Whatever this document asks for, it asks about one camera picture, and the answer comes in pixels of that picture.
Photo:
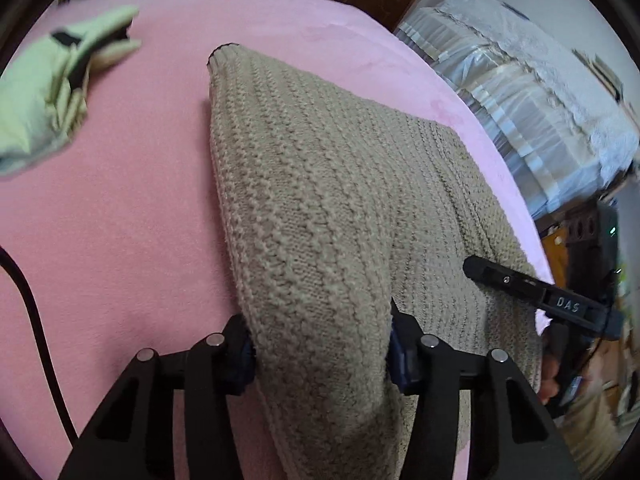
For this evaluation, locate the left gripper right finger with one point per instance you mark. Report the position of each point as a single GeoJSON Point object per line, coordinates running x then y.
{"type": "Point", "coordinates": [403, 365]}

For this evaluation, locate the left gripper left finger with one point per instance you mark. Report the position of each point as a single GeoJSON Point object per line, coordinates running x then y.
{"type": "Point", "coordinates": [238, 356]}

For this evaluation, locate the beige knit cardigan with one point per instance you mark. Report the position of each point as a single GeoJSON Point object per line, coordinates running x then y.
{"type": "Point", "coordinates": [338, 209]}

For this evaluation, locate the person's right hand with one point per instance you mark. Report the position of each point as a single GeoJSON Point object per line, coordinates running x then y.
{"type": "Point", "coordinates": [550, 365]}

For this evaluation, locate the pink bed blanket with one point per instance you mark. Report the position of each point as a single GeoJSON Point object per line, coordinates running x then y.
{"type": "Point", "coordinates": [119, 234]}

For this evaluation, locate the white lace covered furniture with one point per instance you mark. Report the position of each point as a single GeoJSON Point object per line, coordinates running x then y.
{"type": "Point", "coordinates": [561, 134]}

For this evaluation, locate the light green jacket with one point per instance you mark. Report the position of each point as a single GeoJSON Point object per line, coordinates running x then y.
{"type": "Point", "coordinates": [44, 89]}

